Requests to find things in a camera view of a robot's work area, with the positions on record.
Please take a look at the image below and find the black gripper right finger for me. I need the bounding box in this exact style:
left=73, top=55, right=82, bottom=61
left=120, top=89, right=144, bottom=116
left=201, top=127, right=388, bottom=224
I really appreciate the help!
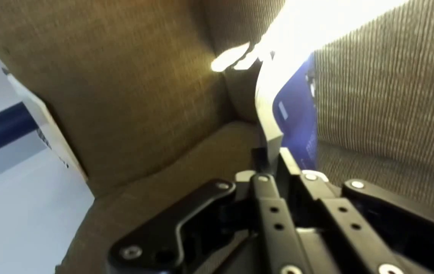
left=341, top=180, right=434, bottom=274

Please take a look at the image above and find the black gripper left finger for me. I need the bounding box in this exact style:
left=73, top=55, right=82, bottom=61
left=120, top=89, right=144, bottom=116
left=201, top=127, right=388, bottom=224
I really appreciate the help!
left=106, top=180, right=236, bottom=274

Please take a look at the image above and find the blue and white book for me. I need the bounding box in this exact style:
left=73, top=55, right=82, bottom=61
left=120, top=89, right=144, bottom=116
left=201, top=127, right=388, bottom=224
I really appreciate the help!
left=254, top=55, right=317, bottom=169

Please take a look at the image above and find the brown fabric sofa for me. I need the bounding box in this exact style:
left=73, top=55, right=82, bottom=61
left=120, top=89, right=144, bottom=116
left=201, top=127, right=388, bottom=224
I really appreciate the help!
left=0, top=0, right=434, bottom=274

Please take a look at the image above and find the white box on armrest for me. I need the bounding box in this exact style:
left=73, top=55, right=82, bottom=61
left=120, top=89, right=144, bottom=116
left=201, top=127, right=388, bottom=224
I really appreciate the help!
left=0, top=61, right=94, bottom=274

